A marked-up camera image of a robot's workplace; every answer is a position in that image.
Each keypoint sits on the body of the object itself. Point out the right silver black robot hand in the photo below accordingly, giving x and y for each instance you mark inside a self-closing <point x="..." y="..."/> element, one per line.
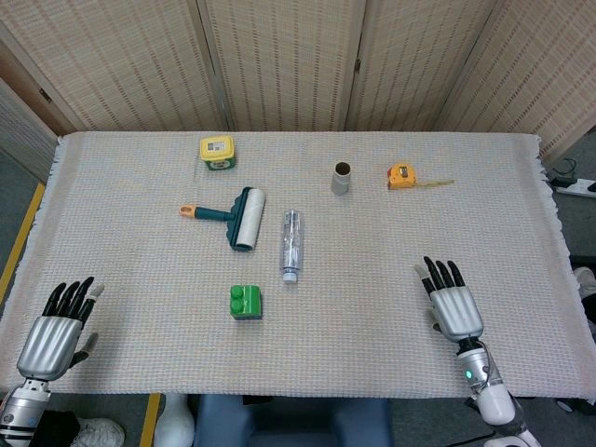
<point x="454" y="309"/>

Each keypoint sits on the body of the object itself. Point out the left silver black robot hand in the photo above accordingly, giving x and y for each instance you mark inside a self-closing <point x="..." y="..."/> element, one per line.
<point x="51" y="342"/>

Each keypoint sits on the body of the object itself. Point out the green toy brick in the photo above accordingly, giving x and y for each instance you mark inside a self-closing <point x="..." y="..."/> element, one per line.
<point x="244" y="300"/>

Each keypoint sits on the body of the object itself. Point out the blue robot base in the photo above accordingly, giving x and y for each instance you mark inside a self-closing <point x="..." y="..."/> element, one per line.
<point x="293" y="421"/>

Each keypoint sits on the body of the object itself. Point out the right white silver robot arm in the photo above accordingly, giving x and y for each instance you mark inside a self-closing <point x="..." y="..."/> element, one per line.
<point x="493" y="400"/>

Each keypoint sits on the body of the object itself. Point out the beige woven table cloth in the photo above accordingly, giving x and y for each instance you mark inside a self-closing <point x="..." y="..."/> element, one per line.
<point x="372" y="288"/>

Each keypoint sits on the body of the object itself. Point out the white sneaker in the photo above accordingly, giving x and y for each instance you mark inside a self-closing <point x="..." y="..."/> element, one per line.
<point x="586" y="279"/>
<point x="100" y="430"/>

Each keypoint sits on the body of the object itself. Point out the yellow tape measure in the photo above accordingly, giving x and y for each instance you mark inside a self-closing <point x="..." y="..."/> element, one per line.
<point x="402" y="177"/>

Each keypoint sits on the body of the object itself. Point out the white robot column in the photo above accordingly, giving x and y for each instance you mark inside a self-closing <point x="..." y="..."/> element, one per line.
<point x="174" y="421"/>

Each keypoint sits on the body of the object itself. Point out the grey cardboard tube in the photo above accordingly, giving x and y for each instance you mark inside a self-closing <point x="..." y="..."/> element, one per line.
<point x="341" y="181"/>

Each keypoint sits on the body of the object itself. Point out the white power strip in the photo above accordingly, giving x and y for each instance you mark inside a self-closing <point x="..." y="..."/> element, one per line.
<point x="577" y="186"/>

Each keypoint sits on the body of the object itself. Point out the clear plastic bottle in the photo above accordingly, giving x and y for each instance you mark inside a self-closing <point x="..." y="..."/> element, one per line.
<point x="292" y="242"/>

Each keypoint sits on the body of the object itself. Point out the yellow lidded green container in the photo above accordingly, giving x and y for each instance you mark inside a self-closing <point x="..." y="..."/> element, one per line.
<point x="216" y="151"/>

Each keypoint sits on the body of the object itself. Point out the woven wooden folding screen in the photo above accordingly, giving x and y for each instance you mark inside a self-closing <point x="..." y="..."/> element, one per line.
<point x="288" y="60"/>

